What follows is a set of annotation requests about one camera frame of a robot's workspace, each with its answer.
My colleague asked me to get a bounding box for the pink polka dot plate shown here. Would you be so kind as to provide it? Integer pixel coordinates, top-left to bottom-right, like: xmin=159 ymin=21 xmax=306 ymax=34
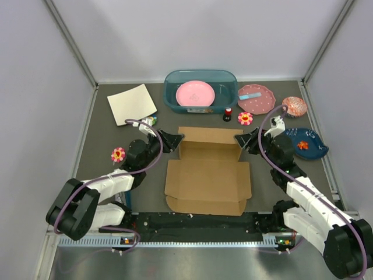
xmin=238 ymin=84 xmax=276 ymax=115

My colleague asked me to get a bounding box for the blue pink spoon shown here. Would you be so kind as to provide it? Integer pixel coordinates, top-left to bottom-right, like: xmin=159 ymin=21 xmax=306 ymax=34
xmin=239 ymin=92 xmax=262 ymax=101

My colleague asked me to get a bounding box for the multicolour flower toy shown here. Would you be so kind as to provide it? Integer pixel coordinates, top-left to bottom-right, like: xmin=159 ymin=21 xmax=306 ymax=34
xmin=145 ymin=116 xmax=157 ymax=126

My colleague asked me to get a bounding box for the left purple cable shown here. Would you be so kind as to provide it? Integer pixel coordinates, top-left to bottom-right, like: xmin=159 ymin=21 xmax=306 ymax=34
xmin=53 ymin=118 xmax=163 ymax=274

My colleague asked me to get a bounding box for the pink round plate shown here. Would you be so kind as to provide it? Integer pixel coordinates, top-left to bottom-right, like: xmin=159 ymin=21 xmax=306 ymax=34
xmin=175 ymin=80 xmax=215 ymax=107

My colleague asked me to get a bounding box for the brown cardboard box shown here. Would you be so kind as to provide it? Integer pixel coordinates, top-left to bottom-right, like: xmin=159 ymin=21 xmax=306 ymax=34
xmin=165 ymin=127 xmax=252 ymax=216

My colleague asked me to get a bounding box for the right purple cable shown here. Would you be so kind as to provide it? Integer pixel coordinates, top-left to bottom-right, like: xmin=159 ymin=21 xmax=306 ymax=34
xmin=258 ymin=104 xmax=368 ymax=278

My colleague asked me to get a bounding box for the teal plastic basin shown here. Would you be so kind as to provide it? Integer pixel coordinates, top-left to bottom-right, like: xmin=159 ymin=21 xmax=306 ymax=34
xmin=163 ymin=69 xmax=238 ymax=114

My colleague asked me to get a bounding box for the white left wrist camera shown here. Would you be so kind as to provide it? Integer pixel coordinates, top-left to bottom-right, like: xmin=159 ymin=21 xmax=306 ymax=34
xmin=129 ymin=118 xmax=156 ymax=137

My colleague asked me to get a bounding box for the red black stamp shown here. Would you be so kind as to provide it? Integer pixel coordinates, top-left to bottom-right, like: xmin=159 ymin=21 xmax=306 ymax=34
xmin=223 ymin=107 xmax=232 ymax=122

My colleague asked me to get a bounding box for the purple cable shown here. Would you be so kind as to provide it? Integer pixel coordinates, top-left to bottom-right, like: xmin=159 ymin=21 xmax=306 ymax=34
xmin=53 ymin=118 xmax=163 ymax=274
xmin=258 ymin=104 xmax=368 ymax=278

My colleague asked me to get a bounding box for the red orange candy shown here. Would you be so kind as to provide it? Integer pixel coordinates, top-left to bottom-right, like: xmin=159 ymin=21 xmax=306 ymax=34
xmin=297 ymin=141 xmax=309 ymax=151

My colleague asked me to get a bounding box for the white square plate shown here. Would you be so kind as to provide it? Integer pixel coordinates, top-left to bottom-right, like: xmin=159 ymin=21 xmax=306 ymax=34
xmin=107 ymin=84 xmax=157 ymax=126

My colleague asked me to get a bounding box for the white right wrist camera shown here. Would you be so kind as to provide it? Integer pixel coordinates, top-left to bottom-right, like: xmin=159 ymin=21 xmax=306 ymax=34
xmin=264 ymin=115 xmax=286 ymax=138

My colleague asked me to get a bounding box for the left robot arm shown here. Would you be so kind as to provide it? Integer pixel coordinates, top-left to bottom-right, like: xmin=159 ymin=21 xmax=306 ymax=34
xmin=45 ymin=129 xmax=185 ymax=240

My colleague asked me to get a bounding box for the dark blue leaf dish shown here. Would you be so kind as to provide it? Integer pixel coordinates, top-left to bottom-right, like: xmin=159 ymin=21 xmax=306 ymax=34
xmin=284 ymin=128 xmax=329 ymax=160

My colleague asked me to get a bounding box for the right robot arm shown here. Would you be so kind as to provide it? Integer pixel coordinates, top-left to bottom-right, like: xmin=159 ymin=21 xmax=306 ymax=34
xmin=234 ymin=128 xmax=372 ymax=279

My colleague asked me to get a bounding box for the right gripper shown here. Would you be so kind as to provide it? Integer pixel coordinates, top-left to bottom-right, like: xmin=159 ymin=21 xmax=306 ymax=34
xmin=235 ymin=127 xmax=278 ymax=168

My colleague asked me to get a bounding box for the red pink flower toy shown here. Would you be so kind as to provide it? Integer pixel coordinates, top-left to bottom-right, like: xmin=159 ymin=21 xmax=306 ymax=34
xmin=111 ymin=147 xmax=126 ymax=163

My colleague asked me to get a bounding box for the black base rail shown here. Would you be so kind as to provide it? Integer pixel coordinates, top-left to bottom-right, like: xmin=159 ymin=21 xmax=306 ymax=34
xmin=116 ymin=212 xmax=289 ymax=233

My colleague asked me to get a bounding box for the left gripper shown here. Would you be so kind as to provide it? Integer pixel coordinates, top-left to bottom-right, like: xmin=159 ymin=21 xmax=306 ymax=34
xmin=141 ymin=129 xmax=185 ymax=169

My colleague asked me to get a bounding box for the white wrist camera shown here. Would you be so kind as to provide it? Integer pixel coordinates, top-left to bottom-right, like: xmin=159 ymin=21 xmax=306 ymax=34
xmin=264 ymin=115 xmax=286 ymax=138
xmin=129 ymin=118 xmax=156 ymax=137

